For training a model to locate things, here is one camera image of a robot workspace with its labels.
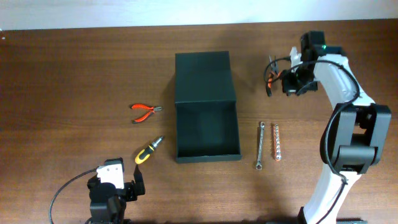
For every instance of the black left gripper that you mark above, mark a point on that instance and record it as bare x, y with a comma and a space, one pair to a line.
130, 186

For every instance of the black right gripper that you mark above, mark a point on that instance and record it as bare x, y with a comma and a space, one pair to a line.
288, 85

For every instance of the orange black needle-nose pliers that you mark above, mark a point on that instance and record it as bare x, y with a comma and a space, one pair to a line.
272, 74

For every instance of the orange socket bit rail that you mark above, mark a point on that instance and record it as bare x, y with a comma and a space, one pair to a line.
277, 150

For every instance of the silver ring wrench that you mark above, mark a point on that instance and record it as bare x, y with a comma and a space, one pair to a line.
261, 137

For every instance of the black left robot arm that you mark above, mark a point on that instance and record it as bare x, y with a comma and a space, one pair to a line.
111, 211

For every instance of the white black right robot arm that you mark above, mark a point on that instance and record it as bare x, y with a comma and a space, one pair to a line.
354, 137

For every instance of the yellow black screwdriver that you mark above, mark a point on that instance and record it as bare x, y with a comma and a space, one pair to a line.
144, 154

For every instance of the black open gift box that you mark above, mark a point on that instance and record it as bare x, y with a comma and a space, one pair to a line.
205, 103

